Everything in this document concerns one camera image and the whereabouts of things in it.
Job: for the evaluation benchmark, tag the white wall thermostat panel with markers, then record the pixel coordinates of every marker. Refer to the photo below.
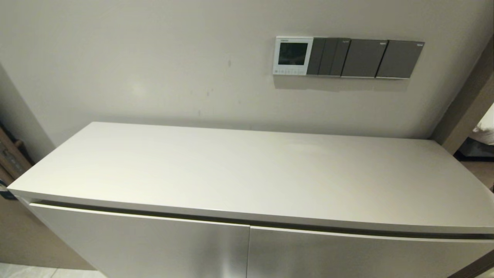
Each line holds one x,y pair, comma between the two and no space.
292,54

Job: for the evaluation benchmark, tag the white sideboard cabinet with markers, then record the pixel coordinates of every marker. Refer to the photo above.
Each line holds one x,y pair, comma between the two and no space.
239,170

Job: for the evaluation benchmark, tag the white cabinet door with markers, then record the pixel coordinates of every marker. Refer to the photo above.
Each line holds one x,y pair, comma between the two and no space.
146,247
347,258

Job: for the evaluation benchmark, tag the dark bed base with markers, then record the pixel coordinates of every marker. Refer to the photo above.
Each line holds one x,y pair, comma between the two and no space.
476,150

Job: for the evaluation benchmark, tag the white bedding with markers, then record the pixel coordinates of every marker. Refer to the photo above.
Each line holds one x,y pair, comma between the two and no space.
487,127

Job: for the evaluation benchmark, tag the grey triple rocker switch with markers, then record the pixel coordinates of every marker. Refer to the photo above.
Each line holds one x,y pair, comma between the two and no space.
328,57

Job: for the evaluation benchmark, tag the grey single wall switch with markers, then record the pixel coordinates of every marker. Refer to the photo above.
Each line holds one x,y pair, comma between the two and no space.
399,60
363,58

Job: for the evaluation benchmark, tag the brown door frame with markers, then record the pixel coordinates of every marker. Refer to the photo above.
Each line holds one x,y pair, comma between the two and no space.
467,104

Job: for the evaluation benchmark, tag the brown wooden slat frame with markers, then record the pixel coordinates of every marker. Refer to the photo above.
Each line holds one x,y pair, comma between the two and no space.
10,158

